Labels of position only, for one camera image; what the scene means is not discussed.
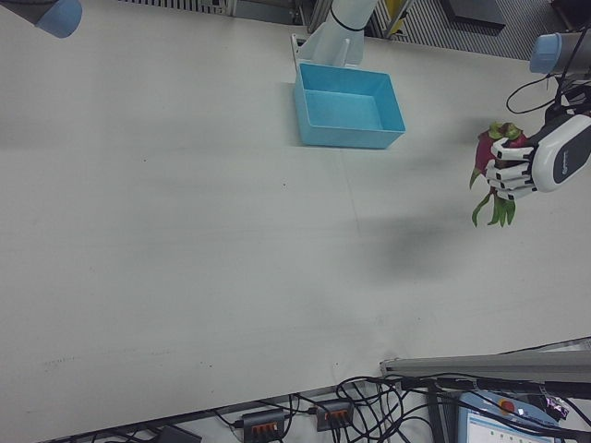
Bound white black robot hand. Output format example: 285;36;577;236
484;110;591;203

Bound pink green dragon fruit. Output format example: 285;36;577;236
469;121;532;228

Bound dark grey flat box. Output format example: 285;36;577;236
444;0;508;27

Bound grey aluminium profile beam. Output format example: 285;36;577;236
379;338;591;399

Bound light blue plastic bin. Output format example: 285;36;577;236
291;62;408;151

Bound purple foil wrapper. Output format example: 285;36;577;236
543;393;571;422

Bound white conical stand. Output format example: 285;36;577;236
289;0;380;71

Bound blue white teach pendant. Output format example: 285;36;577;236
454;389;591;443

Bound grey hub orange ports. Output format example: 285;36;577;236
233;407;287;439
308;398;356;432

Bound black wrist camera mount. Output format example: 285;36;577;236
543;103;581;131

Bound black tangled floor cables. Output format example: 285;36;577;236
334;374;410;443

